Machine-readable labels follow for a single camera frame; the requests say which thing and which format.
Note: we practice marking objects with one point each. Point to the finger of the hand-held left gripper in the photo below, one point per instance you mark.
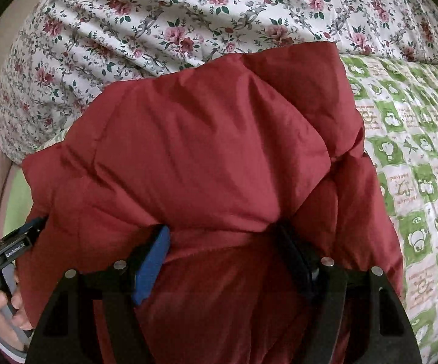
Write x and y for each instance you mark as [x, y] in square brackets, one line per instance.
[33, 231]

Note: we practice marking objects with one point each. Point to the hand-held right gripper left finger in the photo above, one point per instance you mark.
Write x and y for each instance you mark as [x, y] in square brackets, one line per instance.
[152, 269]

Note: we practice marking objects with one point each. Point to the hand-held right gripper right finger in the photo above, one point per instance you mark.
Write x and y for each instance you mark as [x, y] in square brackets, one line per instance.
[298, 258]

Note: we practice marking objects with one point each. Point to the red quilted coat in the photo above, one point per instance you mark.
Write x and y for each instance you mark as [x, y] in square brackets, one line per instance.
[203, 159]

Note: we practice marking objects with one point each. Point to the person's left forearm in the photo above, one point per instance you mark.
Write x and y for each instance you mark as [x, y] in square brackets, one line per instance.
[8, 349]

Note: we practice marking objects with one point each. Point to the person's left hand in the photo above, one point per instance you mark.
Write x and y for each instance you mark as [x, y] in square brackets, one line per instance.
[20, 313]

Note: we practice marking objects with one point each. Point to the green checked bed sheet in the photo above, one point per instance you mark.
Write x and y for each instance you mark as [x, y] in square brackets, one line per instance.
[412, 140]

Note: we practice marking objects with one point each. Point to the white floral quilt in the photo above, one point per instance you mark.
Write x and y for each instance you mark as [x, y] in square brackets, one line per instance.
[146, 26]

